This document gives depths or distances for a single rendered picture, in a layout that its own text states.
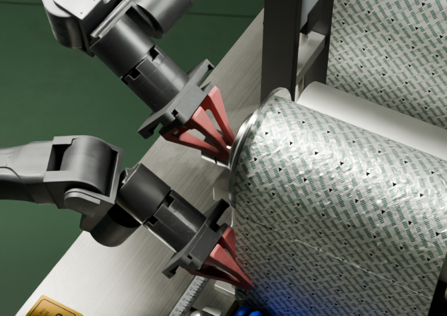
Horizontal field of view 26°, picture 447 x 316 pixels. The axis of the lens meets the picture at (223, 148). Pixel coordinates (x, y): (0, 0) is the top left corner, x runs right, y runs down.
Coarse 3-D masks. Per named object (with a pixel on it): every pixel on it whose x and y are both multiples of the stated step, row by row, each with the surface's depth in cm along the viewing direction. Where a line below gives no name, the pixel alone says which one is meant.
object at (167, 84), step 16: (144, 64) 107; (160, 64) 108; (208, 64) 111; (128, 80) 108; (144, 80) 107; (160, 80) 108; (176, 80) 108; (192, 80) 109; (144, 96) 109; (160, 96) 108; (176, 96) 107; (160, 112) 107; (144, 128) 109
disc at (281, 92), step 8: (280, 88) 108; (272, 96) 106; (280, 96) 108; (288, 96) 111; (264, 104) 104; (256, 112) 104; (256, 120) 104; (248, 128) 103; (248, 136) 103; (240, 144) 103; (240, 152) 103; (240, 160) 104; (232, 168) 104; (232, 176) 104; (232, 184) 105; (232, 192) 106; (232, 200) 107
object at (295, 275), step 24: (240, 216) 110; (240, 240) 113; (264, 240) 110; (288, 240) 108; (240, 264) 116; (264, 264) 114; (288, 264) 111; (312, 264) 109; (336, 264) 106; (240, 288) 120; (264, 288) 117; (288, 288) 115; (312, 288) 112; (336, 288) 110; (360, 288) 107; (384, 288) 105; (264, 312) 121; (288, 312) 118; (312, 312) 116; (336, 312) 113; (360, 312) 111; (384, 312) 108; (408, 312) 106
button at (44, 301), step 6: (42, 300) 135; (48, 300) 135; (54, 300) 135; (36, 306) 134; (42, 306) 134; (48, 306) 134; (54, 306) 134; (60, 306) 134; (66, 306) 134; (30, 312) 133; (36, 312) 133; (42, 312) 133; (48, 312) 133; (54, 312) 133; (60, 312) 133; (66, 312) 133; (72, 312) 133; (78, 312) 134
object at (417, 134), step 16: (304, 96) 118; (320, 96) 118; (336, 96) 118; (352, 96) 119; (336, 112) 116; (352, 112) 116; (368, 112) 116; (384, 112) 116; (400, 112) 118; (368, 128) 114; (384, 128) 114; (400, 128) 114; (416, 128) 114; (432, 128) 115; (416, 144) 113; (432, 144) 112
